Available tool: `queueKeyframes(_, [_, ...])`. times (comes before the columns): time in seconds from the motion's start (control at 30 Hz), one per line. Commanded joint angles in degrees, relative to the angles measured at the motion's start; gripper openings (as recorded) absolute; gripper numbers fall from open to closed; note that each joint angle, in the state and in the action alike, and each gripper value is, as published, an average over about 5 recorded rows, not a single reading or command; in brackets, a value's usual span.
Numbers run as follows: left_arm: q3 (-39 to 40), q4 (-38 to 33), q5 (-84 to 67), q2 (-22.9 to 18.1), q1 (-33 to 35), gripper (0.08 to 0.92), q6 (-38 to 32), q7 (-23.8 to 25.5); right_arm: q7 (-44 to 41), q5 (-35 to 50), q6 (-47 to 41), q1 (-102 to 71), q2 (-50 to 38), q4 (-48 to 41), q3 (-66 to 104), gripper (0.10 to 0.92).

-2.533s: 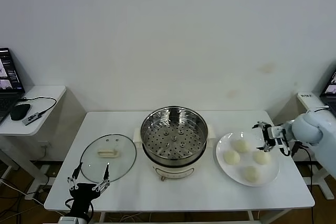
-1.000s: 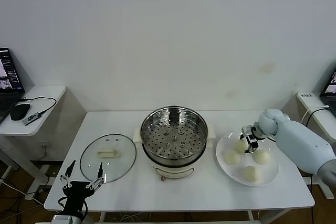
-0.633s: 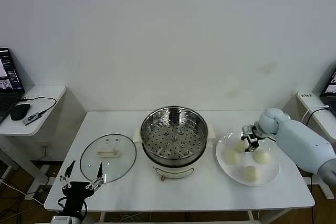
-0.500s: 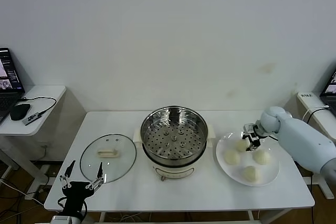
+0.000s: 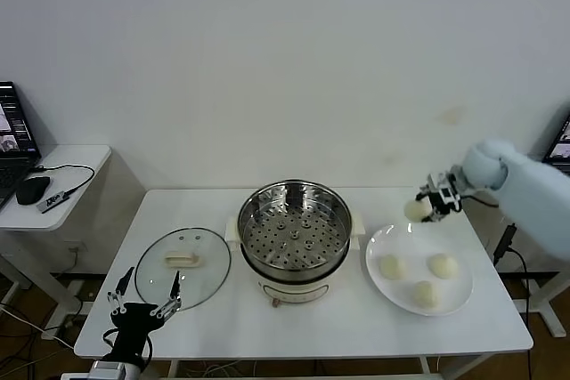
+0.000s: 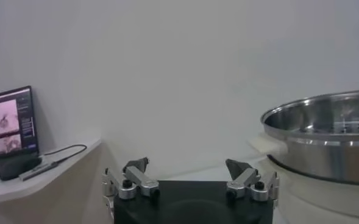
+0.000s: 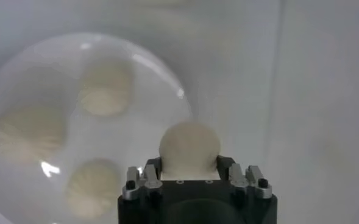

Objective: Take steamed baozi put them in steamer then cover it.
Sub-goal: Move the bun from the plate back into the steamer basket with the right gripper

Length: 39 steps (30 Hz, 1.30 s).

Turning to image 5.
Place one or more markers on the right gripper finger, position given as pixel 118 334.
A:
pixel 436 217
pixel 426 193

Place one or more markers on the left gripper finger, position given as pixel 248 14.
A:
pixel 173 297
pixel 119 293

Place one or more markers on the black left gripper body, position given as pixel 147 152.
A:
pixel 133 320

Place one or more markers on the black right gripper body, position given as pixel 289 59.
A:
pixel 450 184

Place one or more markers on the white steamed baozi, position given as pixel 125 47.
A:
pixel 425 294
pixel 392 267
pixel 416 211
pixel 443 265

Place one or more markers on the round glass pot lid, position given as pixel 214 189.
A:
pixel 196 264

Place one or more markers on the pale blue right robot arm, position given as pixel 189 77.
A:
pixel 534 202

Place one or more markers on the perforated steel steamer basket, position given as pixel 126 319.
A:
pixel 325 251

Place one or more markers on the round white plate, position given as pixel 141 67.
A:
pixel 392 242

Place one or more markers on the small grey printed device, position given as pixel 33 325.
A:
pixel 53 201

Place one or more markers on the black open laptop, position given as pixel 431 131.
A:
pixel 562 144
pixel 13 131

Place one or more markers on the cream electric cooker base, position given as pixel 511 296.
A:
pixel 294 286

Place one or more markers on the black computer mouse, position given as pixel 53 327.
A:
pixel 33 191

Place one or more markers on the white side table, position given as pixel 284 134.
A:
pixel 554 317
pixel 84 155

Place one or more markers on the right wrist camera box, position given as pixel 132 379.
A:
pixel 446 196

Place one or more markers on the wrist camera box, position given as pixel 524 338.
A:
pixel 446 196
pixel 107 367

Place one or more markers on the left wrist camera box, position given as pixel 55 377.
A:
pixel 107 367

